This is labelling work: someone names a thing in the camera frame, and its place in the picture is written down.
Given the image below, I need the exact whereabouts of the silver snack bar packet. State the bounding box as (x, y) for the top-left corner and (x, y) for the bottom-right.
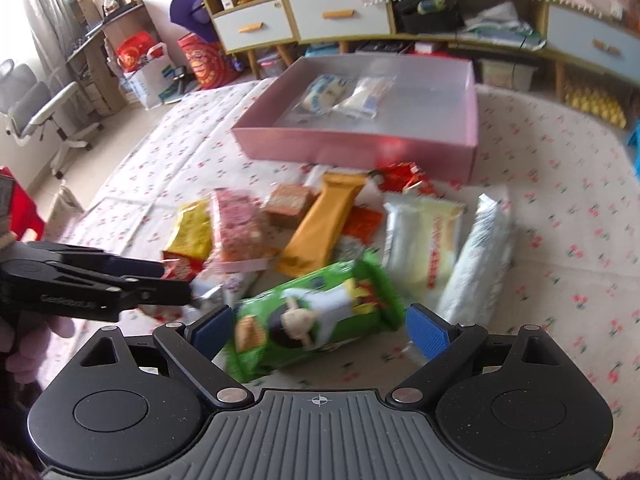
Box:
(436, 194), (513, 326)

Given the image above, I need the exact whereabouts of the green cartoon snack packet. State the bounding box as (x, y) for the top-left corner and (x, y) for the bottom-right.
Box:
(222, 252), (406, 384)

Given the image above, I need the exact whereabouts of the yellow snack packet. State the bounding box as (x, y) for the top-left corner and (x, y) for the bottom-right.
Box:
(163, 198), (213, 262)

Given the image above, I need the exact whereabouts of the red candy snack packet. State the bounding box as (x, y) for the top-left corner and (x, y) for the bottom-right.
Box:
(370, 162), (437, 196)

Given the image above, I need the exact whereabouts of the left hand pink glove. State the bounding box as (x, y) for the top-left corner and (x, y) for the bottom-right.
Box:
(1, 313), (75, 385)

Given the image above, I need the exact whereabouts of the red plastic stool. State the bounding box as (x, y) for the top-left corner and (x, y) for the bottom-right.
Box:
(9, 181), (46, 240)

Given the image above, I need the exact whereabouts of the white cream snack packet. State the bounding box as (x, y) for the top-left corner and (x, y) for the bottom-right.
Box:
(382, 192), (465, 308)

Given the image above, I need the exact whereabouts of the pink speckled snack packet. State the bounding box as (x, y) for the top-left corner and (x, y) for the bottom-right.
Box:
(207, 188), (277, 274)

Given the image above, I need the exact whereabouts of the small red orange packet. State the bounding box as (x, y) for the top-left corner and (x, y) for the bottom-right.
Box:
(341, 206), (384, 245)

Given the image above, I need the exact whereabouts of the orange wafer bar packet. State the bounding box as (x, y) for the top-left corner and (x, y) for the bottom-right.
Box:
(276, 172), (368, 278)

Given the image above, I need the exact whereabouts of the grey office chair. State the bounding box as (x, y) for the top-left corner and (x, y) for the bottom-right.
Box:
(1, 58), (104, 180)

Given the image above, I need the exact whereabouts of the brown square biscuit packet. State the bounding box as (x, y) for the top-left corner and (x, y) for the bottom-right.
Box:
(262, 183), (316, 229)

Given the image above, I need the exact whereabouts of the white red shopping bag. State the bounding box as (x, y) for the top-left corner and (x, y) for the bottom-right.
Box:
(116, 30), (177, 110)

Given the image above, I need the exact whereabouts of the cherry print pink blanket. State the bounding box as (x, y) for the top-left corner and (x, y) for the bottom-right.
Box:
(63, 81), (639, 478)

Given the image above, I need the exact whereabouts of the red round gift bag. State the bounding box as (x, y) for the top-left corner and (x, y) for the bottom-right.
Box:
(178, 32), (240, 90)

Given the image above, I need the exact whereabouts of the pink shallow cardboard box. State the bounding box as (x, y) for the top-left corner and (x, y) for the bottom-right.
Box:
(231, 54), (478, 183)

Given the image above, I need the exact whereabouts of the wooden side shelf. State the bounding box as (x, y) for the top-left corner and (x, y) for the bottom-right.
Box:
(66, 0), (154, 116)

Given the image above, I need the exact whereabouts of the white clear bread packet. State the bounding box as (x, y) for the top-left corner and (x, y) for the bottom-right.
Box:
(333, 77), (395, 119)

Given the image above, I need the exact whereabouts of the purple hat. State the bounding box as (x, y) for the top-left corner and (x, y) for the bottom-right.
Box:
(169, 0), (218, 42)

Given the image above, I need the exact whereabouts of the clear storage bin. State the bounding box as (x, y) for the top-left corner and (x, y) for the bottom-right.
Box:
(480, 58), (537, 92)

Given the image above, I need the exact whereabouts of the blue white clear snack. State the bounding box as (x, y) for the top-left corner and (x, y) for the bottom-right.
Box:
(297, 75), (349, 116)

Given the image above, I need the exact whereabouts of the yellow egg tray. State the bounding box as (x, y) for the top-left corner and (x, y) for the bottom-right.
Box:
(563, 84), (627, 129)

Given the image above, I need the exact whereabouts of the left white drawer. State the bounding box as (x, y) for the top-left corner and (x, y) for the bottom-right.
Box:
(214, 0), (294, 53)

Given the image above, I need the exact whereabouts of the white drawer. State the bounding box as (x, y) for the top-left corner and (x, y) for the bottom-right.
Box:
(288, 0), (392, 42)
(214, 0), (294, 53)

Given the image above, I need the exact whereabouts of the stack of papers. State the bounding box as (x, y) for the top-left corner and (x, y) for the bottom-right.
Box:
(462, 1), (547, 51)

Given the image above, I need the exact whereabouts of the black open case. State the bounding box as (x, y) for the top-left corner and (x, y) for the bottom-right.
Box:
(393, 0), (464, 35)

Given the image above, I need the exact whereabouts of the wooden tv cabinet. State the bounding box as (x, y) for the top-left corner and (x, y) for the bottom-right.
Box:
(203, 0), (639, 87)

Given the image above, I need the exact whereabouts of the light blue drawer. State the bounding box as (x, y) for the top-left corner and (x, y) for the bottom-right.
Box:
(547, 6), (639, 84)

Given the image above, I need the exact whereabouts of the middle white drawer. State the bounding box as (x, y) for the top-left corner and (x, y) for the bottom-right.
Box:
(288, 0), (392, 42)

